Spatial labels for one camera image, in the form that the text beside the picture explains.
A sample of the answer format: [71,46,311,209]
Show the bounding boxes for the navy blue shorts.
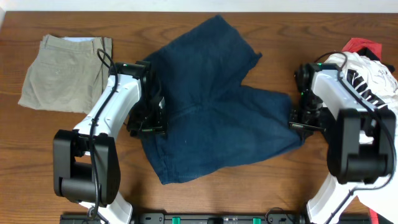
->
[142,16,303,185]

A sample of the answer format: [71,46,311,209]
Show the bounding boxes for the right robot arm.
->
[289,63,397,223]

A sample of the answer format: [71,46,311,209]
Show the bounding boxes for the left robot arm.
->
[53,61,167,223]

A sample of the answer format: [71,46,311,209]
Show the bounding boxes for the white printed t-shirt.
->
[312,52,397,224]

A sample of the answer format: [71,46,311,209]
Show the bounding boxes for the red garment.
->
[342,38,382,59]

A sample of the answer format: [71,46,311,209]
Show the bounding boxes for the black garment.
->
[357,47,396,73]

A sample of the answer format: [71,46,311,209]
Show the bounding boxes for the folded khaki shorts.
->
[18,34,113,114]

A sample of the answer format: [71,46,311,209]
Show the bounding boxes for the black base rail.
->
[59,213,372,224]

